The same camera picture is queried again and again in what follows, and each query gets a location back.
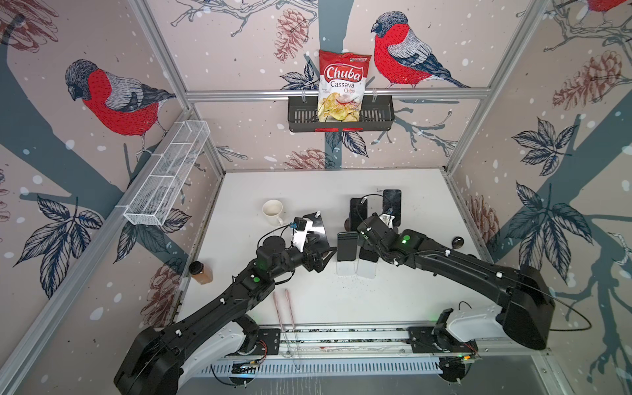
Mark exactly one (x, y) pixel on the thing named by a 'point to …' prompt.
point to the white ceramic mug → (273, 209)
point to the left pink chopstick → (281, 322)
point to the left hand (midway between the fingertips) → (327, 245)
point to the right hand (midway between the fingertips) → (367, 240)
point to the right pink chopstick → (293, 325)
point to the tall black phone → (392, 205)
